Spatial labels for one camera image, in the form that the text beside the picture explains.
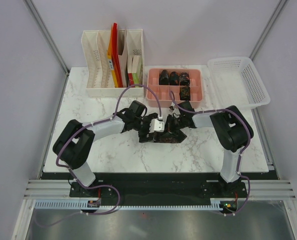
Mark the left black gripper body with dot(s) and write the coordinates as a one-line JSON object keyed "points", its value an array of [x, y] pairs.
{"points": [[143, 125]]}

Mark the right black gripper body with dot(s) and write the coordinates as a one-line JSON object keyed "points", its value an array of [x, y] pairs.
{"points": [[173, 121]]}

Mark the dark paisley necktie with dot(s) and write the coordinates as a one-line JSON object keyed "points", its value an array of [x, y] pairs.
{"points": [[168, 137]]}

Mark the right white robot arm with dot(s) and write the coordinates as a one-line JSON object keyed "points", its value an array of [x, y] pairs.
{"points": [[232, 130]]}

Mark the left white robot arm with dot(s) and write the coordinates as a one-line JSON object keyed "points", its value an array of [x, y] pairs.
{"points": [[73, 145]]}

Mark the rolled tie front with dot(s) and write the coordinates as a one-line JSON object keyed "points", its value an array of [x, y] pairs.
{"points": [[185, 93]]}

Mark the rolled tie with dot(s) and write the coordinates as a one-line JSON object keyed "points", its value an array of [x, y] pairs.
{"points": [[164, 77], [174, 78], [185, 93], [184, 79]]}

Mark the pink divided storage box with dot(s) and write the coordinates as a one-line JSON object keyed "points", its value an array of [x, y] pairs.
{"points": [[163, 91]]}

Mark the beige paper folder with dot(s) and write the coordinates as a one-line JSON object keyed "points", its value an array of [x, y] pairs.
{"points": [[123, 55]]}

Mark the orange red folder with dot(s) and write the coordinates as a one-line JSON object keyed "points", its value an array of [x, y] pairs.
{"points": [[113, 57]]}

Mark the white perforated plastic basket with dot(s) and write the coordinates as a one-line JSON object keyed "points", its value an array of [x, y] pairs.
{"points": [[236, 81]]}

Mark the white file organizer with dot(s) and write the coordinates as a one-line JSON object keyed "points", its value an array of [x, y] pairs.
{"points": [[96, 44]]}

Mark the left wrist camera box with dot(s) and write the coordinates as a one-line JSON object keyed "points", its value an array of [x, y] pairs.
{"points": [[156, 125]]}

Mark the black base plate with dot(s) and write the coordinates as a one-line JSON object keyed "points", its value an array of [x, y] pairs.
{"points": [[159, 189]]}

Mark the white slotted cable duct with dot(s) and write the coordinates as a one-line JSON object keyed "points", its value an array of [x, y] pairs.
{"points": [[84, 204]]}

